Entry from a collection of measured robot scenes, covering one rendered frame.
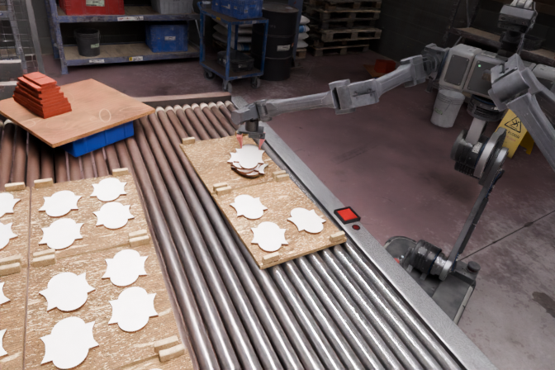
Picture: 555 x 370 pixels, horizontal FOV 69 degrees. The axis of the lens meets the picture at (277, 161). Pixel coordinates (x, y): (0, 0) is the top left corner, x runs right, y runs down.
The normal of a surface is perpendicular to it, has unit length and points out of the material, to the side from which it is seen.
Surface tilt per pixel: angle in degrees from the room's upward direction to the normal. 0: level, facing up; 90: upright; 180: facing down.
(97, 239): 0
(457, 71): 90
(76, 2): 90
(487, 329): 0
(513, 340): 0
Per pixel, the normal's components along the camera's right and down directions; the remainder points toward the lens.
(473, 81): -0.61, 0.35
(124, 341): 0.11, -0.85
